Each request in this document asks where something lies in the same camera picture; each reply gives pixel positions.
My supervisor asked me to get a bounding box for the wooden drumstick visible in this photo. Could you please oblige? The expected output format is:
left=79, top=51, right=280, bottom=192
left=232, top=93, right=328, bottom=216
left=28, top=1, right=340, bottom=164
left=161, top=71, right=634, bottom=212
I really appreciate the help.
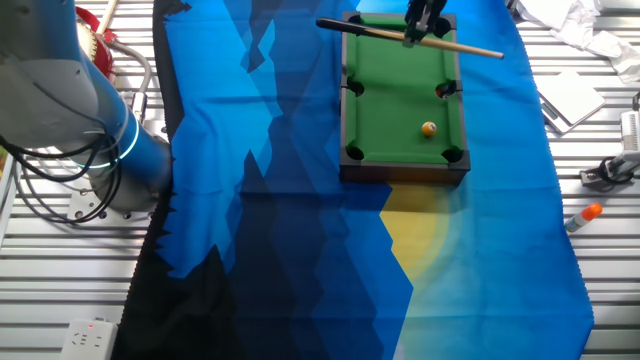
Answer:
left=97, top=0, right=120, bottom=35

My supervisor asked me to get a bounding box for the grey hose with connector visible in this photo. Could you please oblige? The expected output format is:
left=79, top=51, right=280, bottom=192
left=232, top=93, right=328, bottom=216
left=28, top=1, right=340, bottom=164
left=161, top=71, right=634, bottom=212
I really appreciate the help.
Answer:
left=107, top=37, right=154, bottom=126

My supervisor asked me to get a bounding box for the mini green pool table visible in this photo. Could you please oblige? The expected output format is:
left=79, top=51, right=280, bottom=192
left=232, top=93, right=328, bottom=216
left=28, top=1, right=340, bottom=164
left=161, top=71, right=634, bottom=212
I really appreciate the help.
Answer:
left=338, top=10, right=472, bottom=187

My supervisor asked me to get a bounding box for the white digital scale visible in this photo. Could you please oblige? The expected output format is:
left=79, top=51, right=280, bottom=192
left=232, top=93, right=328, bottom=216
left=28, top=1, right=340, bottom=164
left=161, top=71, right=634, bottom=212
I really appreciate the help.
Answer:
left=535, top=69, right=607, bottom=135

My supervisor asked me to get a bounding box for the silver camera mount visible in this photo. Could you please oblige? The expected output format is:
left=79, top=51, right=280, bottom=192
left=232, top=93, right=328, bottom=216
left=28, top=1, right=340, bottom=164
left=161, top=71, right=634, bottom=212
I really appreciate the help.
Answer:
left=579, top=151, right=640, bottom=191

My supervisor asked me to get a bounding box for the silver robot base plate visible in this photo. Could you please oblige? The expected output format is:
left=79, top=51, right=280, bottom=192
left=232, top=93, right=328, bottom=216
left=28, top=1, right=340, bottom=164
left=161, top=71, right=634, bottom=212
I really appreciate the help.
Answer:
left=66, top=167, right=156, bottom=226

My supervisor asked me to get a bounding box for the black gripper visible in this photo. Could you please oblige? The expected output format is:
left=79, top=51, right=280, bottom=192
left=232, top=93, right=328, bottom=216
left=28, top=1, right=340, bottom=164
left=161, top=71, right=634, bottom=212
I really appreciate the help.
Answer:
left=402, top=0, right=448, bottom=49

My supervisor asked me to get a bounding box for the blue mountain print cloth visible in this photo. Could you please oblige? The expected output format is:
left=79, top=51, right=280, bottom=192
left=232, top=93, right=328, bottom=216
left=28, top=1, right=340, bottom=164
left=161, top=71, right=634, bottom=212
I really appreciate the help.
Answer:
left=112, top=0, right=596, bottom=360

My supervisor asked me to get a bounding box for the white power strip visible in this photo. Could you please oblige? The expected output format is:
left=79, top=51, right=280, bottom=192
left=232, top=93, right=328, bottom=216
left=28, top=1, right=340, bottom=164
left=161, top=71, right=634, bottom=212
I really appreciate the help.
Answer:
left=59, top=317, right=120, bottom=360

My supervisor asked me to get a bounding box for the crumpled white paper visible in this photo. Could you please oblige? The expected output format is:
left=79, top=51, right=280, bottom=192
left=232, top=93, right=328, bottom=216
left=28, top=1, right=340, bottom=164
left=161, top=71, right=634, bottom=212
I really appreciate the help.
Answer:
left=514, top=0, right=640, bottom=84

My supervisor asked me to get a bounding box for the wooden pool cue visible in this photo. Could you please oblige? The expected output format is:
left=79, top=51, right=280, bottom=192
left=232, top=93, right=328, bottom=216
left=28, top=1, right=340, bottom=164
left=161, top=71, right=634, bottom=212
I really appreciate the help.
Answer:
left=315, top=17, right=505, bottom=60

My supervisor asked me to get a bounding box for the silver ribbed camera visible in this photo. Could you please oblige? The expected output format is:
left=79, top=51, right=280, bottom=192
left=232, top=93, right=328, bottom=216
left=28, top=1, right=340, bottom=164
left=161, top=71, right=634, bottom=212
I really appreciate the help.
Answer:
left=619, top=109, right=640, bottom=162

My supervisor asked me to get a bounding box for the black base cable bundle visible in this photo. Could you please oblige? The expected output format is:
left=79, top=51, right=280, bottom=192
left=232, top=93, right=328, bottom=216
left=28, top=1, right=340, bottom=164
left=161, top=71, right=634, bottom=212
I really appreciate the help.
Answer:
left=0, top=134, right=124, bottom=225

